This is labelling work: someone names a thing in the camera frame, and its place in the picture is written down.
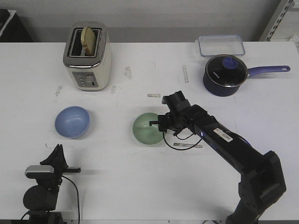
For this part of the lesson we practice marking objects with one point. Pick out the grey perforated metal rack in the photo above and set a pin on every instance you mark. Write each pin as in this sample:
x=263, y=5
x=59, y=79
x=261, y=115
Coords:
x=275, y=20

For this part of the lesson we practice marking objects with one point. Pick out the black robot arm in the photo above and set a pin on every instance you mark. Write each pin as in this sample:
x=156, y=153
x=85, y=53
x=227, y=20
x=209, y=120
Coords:
x=262, y=179
x=41, y=199

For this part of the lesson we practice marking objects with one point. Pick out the clear plastic food container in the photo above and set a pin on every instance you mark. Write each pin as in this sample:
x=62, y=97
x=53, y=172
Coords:
x=212, y=45

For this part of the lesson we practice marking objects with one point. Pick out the glass lid with blue knob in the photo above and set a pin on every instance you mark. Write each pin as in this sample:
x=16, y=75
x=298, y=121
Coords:
x=226, y=70

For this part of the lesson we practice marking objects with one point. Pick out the slice of toast bread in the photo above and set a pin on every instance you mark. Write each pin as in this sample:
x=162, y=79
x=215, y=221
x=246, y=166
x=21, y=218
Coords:
x=88, y=41

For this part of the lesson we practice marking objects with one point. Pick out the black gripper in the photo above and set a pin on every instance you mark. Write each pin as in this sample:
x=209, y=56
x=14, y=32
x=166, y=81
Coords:
x=57, y=172
x=175, y=119

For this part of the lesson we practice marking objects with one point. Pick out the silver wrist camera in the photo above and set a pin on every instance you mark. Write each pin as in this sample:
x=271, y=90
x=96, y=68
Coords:
x=39, y=171

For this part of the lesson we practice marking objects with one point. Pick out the blue bowl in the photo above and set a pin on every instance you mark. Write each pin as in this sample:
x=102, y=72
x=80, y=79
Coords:
x=72, y=122

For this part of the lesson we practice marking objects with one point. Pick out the dark blue saucepan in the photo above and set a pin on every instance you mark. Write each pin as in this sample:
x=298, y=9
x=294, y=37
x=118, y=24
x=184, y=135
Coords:
x=228, y=91

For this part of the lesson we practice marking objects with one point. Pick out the cream two-slot toaster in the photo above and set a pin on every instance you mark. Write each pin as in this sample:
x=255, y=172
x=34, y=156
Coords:
x=89, y=73

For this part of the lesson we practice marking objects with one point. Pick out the green bowl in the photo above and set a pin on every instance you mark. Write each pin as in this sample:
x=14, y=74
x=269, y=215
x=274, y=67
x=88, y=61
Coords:
x=145, y=133

